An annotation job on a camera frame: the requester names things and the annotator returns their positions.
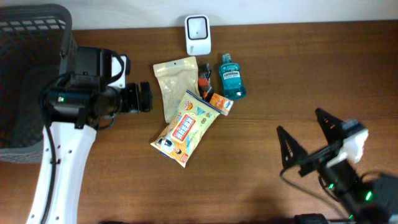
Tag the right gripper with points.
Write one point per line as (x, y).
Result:
(319, 155)

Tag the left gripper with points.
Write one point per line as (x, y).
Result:
(135, 98)

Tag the beige kraft paper pouch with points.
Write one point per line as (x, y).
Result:
(175, 78)

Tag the yellow wet wipes pack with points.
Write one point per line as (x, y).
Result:
(190, 122)

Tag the black and red snack packet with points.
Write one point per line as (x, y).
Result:
(204, 86)

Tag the orange tissue pack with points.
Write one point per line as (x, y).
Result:
(221, 103)

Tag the blue mouthwash bottle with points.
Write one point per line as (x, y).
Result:
(230, 74)

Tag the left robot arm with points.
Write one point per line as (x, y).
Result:
(67, 141)

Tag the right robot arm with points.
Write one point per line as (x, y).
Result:
(353, 198)

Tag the white barcode scanner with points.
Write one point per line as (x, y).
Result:
(197, 35)

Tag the dark grey plastic basket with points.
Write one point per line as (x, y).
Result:
(37, 45)

